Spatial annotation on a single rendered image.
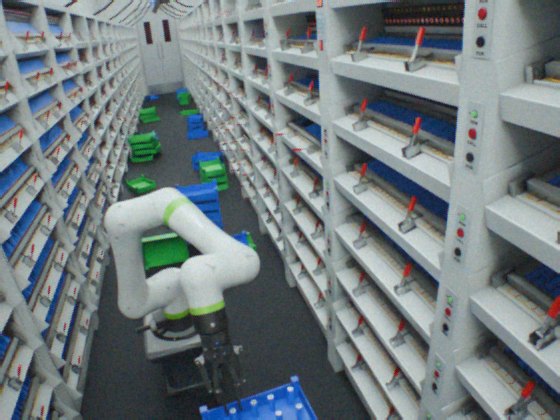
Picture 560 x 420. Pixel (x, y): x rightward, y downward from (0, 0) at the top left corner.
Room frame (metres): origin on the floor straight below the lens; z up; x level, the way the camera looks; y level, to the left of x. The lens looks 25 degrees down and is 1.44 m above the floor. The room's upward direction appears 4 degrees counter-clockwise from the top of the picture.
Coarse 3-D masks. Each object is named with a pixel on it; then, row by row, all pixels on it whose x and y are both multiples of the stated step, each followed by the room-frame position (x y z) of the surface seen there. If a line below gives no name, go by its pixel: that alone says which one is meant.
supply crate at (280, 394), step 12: (288, 384) 0.84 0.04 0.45; (252, 396) 0.80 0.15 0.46; (264, 396) 0.81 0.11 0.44; (276, 396) 0.82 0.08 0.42; (300, 396) 0.82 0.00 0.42; (204, 408) 0.75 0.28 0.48; (216, 408) 0.77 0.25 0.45; (228, 408) 0.78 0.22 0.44; (264, 408) 0.80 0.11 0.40; (276, 408) 0.79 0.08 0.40; (288, 408) 0.79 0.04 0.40
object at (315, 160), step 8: (280, 120) 1.95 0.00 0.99; (288, 120) 1.96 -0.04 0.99; (296, 120) 1.97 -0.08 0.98; (280, 128) 1.95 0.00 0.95; (280, 136) 1.92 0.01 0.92; (288, 144) 1.81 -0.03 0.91; (296, 144) 1.69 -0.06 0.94; (304, 144) 1.66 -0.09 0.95; (296, 152) 1.70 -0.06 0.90; (304, 152) 1.57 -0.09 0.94; (320, 152) 1.52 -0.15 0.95; (312, 160) 1.47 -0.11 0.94; (320, 160) 1.36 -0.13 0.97; (320, 168) 1.39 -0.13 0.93
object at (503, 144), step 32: (512, 0) 0.60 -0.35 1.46; (544, 0) 0.62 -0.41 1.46; (512, 32) 0.60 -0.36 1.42; (544, 32) 0.62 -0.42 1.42; (480, 64) 0.64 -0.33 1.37; (480, 96) 0.64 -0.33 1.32; (512, 128) 0.61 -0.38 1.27; (480, 160) 0.62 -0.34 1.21; (512, 160) 0.61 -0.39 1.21; (480, 192) 0.61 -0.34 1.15; (448, 224) 0.68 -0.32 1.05; (480, 224) 0.60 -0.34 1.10; (448, 256) 0.67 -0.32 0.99; (480, 256) 0.60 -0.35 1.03; (448, 352) 0.62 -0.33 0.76; (448, 384) 0.60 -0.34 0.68
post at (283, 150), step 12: (264, 0) 2.00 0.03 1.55; (300, 12) 1.99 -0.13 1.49; (264, 24) 2.04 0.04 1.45; (276, 24) 1.96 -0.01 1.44; (288, 24) 1.97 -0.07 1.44; (300, 24) 1.99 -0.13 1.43; (276, 60) 1.96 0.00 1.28; (276, 72) 1.95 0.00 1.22; (288, 72) 1.97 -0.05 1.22; (276, 108) 1.95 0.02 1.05; (288, 108) 1.97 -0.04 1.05; (276, 120) 1.95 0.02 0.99; (276, 132) 1.98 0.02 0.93; (276, 156) 2.01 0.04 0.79; (276, 168) 2.03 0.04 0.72; (288, 216) 1.96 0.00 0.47; (288, 252) 1.95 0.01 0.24; (288, 276) 1.97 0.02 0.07
